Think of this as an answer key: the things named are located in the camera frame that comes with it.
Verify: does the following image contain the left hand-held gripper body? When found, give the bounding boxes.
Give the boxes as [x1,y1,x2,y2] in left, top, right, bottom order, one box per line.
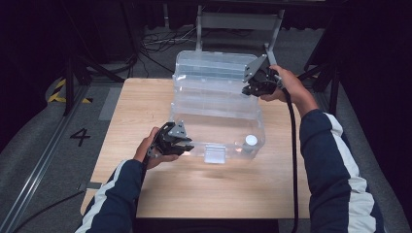
[147,120,189,158]

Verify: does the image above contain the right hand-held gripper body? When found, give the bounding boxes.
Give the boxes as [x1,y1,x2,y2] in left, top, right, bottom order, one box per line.
[242,53,286,96]

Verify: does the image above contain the clear plastic storage box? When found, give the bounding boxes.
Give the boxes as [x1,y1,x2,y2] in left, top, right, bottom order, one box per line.
[168,50,266,164]

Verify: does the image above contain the small bottle with white cap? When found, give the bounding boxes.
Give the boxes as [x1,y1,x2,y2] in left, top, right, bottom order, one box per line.
[242,134,259,153]

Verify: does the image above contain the person's left hand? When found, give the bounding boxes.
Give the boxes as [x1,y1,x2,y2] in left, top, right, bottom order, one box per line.
[133,126,180,170]

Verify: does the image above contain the person's right hand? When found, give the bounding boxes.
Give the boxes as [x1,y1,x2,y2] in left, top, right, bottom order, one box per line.
[260,65,320,118]

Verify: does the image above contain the grey metal stand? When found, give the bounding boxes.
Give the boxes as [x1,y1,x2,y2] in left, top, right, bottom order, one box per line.
[194,4,286,66]

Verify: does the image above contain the grey floor patch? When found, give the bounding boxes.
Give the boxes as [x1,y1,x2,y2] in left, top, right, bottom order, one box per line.
[98,86,123,121]

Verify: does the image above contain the black metal stand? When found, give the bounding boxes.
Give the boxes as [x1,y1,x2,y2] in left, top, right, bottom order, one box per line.
[62,0,140,117]
[295,18,341,123]

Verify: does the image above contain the small grey floor tape piece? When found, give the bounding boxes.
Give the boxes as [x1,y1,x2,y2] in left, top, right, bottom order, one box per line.
[77,182,103,192]

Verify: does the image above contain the yellow black floor tape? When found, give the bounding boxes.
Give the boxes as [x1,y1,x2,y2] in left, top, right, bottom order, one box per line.
[48,78,94,105]

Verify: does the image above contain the right hand-held gripper cable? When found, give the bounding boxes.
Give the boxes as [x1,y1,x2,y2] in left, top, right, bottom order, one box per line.
[275,76,300,233]

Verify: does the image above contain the tangle of floor cables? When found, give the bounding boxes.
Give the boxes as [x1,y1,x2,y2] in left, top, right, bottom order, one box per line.
[139,25,198,79]

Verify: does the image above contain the black floor cable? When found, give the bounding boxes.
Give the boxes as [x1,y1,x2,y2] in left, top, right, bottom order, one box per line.
[13,190,86,233]

